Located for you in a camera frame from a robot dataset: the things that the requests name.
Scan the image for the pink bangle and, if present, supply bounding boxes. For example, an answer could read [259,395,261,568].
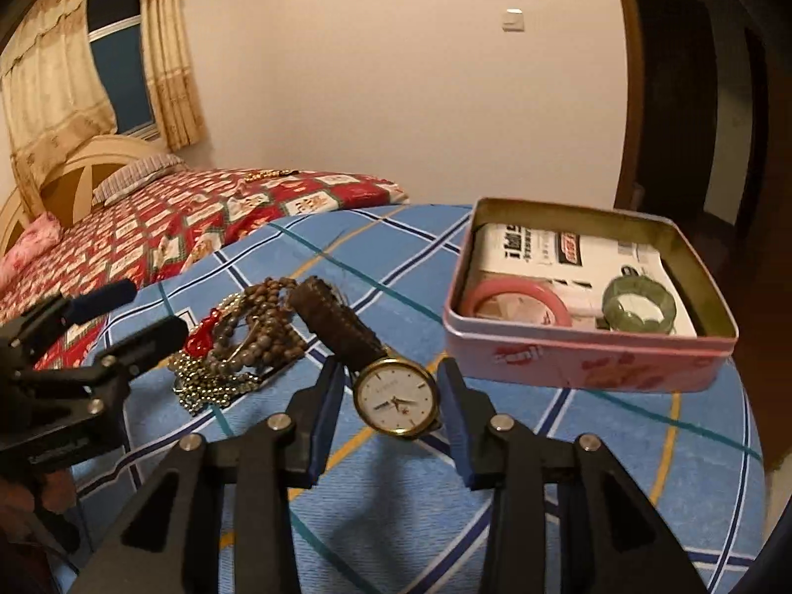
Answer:
[461,278,573,329]

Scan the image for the gold chain necklace red pendant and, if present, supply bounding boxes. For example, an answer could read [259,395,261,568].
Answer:
[170,297,279,417]

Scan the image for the window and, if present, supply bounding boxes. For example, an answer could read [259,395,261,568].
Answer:
[87,0,158,140]

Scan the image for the printed paper leaflet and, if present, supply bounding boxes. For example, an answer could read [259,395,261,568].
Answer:
[473,223,697,335]

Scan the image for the pink tin box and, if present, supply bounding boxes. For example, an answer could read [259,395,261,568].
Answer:
[442,198,740,394]

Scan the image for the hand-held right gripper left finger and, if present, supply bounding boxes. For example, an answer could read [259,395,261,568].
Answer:
[65,355,347,594]

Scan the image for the striped pillow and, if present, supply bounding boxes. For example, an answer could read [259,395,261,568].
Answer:
[93,153,190,206]

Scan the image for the brown wooden door frame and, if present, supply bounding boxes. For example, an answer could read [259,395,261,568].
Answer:
[609,0,657,211]

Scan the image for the beige curtain with valance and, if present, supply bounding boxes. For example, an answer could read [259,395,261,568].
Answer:
[0,0,118,224]

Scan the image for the person's left hand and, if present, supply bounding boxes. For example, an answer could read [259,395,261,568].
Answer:
[0,470,78,545]

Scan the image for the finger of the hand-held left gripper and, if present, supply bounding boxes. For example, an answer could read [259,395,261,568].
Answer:
[37,315,190,415]
[0,278,138,361]

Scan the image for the wooden bead bracelet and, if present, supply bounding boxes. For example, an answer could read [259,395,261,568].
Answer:
[210,278,308,378]

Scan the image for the pink floral pillow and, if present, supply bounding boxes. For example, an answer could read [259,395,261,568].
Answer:
[0,211,63,289]

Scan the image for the green jade bangle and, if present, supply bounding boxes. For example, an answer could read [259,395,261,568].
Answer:
[601,273,679,332]

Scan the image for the red printed bed sheet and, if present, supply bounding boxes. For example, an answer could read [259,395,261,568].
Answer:
[0,168,409,372]

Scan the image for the gold watch brown strap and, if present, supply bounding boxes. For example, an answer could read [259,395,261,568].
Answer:
[288,277,444,442]

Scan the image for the cream wooden headboard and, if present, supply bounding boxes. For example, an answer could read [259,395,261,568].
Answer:
[0,135,162,254]

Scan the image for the blue plaid blanket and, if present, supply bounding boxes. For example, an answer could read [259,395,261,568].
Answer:
[46,204,765,594]

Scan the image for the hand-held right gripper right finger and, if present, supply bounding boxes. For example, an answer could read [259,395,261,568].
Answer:
[436,359,709,594]

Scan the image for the beige patterned curtain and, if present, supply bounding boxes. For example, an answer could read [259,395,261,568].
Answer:
[139,0,208,150]

